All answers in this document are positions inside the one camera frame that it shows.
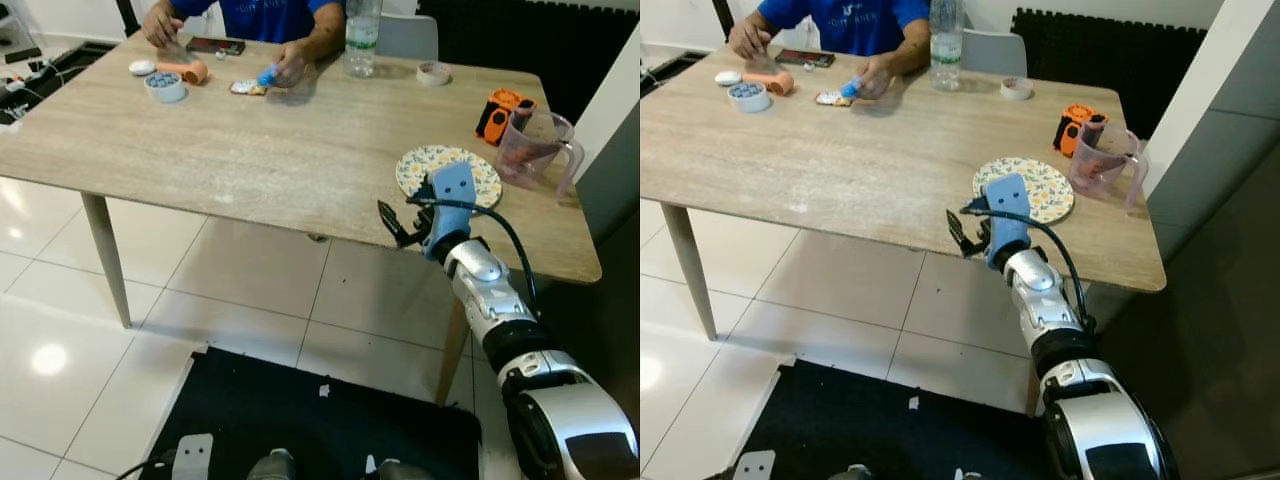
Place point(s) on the grey robot left foot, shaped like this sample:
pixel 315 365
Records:
pixel 270 467
pixel 848 473

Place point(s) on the salmon pink cup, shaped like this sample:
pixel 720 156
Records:
pixel 190 72
pixel 778 83

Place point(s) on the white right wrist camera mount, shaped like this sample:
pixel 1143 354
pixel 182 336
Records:
pixel 452 195
pixel 1008 200

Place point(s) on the grey robot right foot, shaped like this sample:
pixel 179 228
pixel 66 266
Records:
pixel 400 470
pixel 985 475

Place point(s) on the black foam wall panel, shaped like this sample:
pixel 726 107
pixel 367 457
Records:
pixel 520 40
pixel 1110 60

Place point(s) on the black smartphone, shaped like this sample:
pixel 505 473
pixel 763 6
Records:
pixel 215 47
pixel 805 58

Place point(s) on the clear plastic water bottle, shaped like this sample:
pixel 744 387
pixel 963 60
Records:
pixel 946 55
pixel 362 45

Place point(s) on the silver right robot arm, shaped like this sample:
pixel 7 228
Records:
pixel 1045 300
pixel 490 300

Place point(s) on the black foam puzzle mat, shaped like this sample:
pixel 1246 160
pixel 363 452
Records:
pixel 80 60

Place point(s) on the person left hand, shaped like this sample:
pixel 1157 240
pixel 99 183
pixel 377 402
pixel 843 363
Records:
pixel 880 77
pixel 293 66

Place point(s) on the small white lid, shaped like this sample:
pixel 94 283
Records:
pixel 142 68
pixel 727 78

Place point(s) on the beige tape roll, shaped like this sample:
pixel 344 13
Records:
pixel 433 80
pixel 1016 95

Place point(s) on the grey robot foot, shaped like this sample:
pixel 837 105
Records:
pixel 848 473
pixel 400 470
pixel 985 475
pixel 270 467

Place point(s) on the orange and black device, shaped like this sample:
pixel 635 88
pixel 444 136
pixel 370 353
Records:
pixel 497 118
pixel 1072 130

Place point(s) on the person left forearm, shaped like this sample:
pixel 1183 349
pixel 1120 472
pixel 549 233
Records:
pixel 908 48
pixel 322 38

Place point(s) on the white power strip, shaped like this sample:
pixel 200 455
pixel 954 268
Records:
pixel 15 85

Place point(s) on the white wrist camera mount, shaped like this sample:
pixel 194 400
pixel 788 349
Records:
pixel 452 195
pixel 195 460
pixel 1008 200
pixel 755 468

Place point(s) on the person right forearm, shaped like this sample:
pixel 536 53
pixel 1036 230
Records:
pixel 172 8
pixel 765 20

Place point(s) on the floral patterned plate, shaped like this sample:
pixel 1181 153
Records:
pixel 482 180
pixel 1050 190

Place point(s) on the small blue item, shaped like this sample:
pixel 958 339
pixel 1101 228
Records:
pixel 851 88
pixel 267 76

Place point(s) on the black carpet floor mat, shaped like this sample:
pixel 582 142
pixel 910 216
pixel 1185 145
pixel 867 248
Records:
pixel 300 430
pixel 900 440

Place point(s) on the person right hand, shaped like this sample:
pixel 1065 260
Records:
pixel 165 30
pixel 750 40

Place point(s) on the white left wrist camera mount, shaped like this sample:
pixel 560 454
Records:
pixel 755 468
pixel 195 460

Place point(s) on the small white bowl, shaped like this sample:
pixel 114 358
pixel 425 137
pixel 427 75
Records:
pixel 165 95
pixel 748 104

